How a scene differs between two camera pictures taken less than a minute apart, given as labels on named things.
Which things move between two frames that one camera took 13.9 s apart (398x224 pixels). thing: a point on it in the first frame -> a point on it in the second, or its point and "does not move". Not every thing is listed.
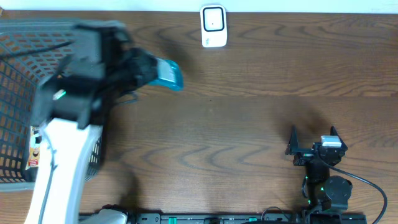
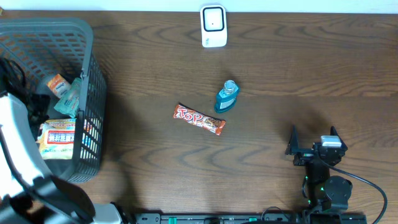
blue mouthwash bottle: [170, 75] -> [226, 99]
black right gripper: [293, 147] does not move
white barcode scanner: [213, 25] does not move
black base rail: [238, 218] does not move
